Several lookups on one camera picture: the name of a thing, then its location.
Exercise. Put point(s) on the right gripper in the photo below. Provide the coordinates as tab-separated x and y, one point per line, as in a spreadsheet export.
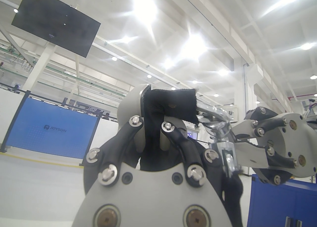
292	144

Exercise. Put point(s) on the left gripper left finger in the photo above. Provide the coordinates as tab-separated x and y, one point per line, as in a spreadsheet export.
112	146

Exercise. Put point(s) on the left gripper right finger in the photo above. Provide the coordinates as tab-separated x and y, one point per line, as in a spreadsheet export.
190	153

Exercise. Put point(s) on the silver padlock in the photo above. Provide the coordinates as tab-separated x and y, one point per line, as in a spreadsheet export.
218	119

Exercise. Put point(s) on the blue partition panel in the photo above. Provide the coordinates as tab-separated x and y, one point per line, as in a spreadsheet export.
52	129

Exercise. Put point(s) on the blue metal cabinet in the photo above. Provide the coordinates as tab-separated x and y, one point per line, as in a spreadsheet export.
279	203

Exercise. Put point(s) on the black hanging monitor screen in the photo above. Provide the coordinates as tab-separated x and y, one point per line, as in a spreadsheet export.
57	21

